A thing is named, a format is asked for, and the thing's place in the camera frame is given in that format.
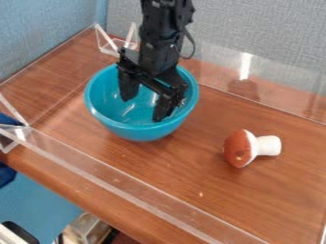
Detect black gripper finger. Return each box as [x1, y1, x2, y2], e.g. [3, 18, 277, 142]
[153, 92, 185, 122]
[119, 69, 141, 101]

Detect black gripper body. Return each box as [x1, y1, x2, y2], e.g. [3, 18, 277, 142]
[118, 30, 189, 95]

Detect orange and white toy mushroom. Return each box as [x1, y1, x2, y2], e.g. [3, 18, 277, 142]
[223, 129, 282, 168]

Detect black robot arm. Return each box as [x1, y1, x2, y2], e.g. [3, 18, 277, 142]
[118, 0, 197, 122]

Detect blue plastic bowl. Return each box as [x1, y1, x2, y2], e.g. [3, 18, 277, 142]
[84, 64, 201, 142]

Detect blue cloth object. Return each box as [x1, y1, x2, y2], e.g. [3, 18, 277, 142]
[0, 112, 23, 189]

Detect clear acrylic front barrier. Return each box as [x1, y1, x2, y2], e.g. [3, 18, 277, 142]
[0, 93, 273, 244]

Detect black and white object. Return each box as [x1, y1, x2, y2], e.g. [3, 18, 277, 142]
[0, 221, 40, 244]

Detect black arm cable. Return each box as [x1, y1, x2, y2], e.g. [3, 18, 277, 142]
[177, 28, 198, 61]

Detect clear acrylic corner bracket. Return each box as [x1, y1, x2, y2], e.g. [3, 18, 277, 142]
[95, 23, 139, 57]

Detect grey metal table frame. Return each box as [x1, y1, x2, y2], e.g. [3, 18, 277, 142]
[54, 213, 112, 244]

